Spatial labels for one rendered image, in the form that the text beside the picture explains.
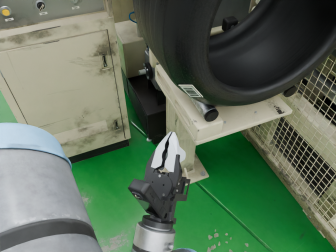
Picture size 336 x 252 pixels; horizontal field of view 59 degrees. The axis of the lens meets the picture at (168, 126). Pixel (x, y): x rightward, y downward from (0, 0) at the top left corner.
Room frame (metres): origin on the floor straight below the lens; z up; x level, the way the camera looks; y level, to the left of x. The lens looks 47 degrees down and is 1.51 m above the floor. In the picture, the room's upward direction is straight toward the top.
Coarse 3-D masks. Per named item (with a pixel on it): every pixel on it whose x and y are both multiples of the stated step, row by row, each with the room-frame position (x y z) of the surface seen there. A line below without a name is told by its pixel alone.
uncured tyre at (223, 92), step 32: (160, 0) 0.58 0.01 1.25; (192, 0) 0.54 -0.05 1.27; (288, 0) 0.95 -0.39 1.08; (320, 0) 0.87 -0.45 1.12; (160, 32) 0.57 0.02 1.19; (192, 32) 0.54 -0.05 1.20; (224, 32) 0.92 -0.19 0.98; (256, 32) 0.93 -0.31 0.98; (288, 32) 0.87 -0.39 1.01; (320, 32) 0.80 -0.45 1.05; (160, 64) 0.63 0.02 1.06; (192, 64) 0.54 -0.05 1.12; (224, 64) 0.84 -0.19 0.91; (256, 64) 0.81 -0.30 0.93; (288, 64) 0.77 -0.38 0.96; (224, 96) 0.58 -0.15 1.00; (256, 96) 0.62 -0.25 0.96
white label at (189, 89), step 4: (180, 84) 0.56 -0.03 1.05; (184, 84) 0.56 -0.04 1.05; (188, 84) 0.55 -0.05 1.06; (184, 88) 0.56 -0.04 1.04; (188, 88) 0.56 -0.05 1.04; (192, 88) 0.55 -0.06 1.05; (188, 92) 0.57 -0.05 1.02; (192, 92) 0.56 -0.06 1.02; (196, 92) 0.55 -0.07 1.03; (192, 96) 0.57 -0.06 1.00; (196, 96) 0.56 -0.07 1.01; (200, 96) 0.56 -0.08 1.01
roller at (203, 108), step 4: (192, 100) 0.67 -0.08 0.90; (196, 100) 0.65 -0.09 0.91; (196, 104) 0.64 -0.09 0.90; (200, 104) 0.63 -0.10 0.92; (204, 104) 0.63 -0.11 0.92; (200, 108) 0.62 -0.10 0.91; (204, 108) 0.61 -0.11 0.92; (208, 108) 0.61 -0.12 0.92; (212, 108) 0.61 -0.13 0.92; (200, 112) 0.62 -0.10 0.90; (204, 112) 0.60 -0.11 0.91; (208, 112) 0.60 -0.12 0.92; (212, 112) 0.60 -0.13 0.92; (216, 112) 0.60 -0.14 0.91; (204, 116) 0.60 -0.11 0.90; (208, 116) 0.59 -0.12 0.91; (212, 116) 0.60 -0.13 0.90; (216, 116) 0.60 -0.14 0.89; (208, 120) 0.59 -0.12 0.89; (212, 120) 0.60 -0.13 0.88
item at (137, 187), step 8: (136, 184) 0.31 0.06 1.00; (144, 184) 0.31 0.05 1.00; (136, 192) 0.30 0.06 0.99; (144, 192) 0.29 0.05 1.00; (152, 192) 0.30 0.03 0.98; (144, 200) 0.30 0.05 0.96; (152, 200) 0.30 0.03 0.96; (160, 200) 0.31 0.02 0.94; (144, 208) 0.31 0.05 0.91; (152, 208) 0.29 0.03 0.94; (160, 208) 0.30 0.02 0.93; (160, 216) 0.29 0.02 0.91
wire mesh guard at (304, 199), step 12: (312, 72) 0.87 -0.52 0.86; (324, 84) 0.81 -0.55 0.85; (324, 120) 0.75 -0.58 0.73; (252, 132) 1.05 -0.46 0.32; (300, 144) 0.78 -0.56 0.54; (288, 156) 0.81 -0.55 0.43; (312, 156) 0.72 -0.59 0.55; (276, 168) 0.83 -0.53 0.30; (288, 168) 0.78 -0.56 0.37; (324, 168) 0.66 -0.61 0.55; (288, 180) 0.75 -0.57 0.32; (300, 192) 0.69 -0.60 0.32; (312, 204) 0.62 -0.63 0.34; (324, 204) 0.59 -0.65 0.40; (324, 228) 0.52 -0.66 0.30
